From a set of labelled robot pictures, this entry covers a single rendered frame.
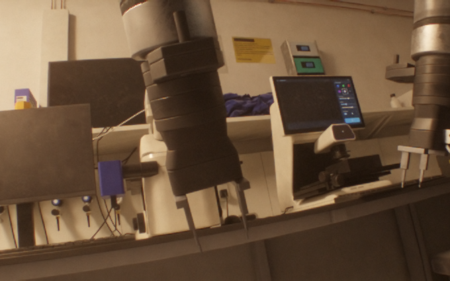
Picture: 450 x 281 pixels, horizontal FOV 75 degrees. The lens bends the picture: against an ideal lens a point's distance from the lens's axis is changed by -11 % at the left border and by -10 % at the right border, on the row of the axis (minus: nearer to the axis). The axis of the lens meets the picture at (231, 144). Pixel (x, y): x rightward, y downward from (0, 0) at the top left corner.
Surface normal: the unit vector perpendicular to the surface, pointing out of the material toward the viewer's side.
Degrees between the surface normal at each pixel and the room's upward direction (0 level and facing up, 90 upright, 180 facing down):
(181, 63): 113
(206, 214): 90
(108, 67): 86
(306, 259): 90
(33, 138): 86
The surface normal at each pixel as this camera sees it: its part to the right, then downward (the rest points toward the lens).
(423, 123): -0.80, -0.40
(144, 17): -0.30, 0.23
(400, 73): -0.89, -0.07
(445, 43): -0.44, 0.01
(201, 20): 0.72, -0.03
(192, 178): 0.24, 0.12
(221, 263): 0.29, -0.29
